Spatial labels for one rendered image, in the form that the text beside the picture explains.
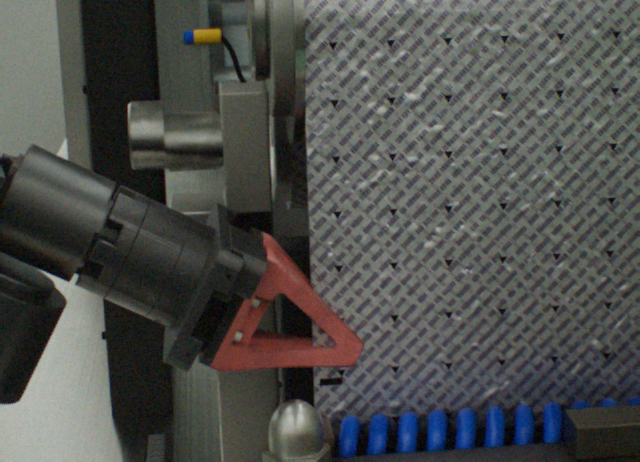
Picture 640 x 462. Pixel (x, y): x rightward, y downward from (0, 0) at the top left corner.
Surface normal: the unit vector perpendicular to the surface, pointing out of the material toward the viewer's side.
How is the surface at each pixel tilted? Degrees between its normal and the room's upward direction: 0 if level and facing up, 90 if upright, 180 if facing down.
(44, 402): 0
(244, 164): 90
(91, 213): 64
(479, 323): 90
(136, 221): 54
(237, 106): 90
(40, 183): 58
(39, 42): 90
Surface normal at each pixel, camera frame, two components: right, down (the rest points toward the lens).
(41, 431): -0.03, -0.97
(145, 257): 0.19, 0.06
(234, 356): 0.40, 0.39
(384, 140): 0.10, 0.26
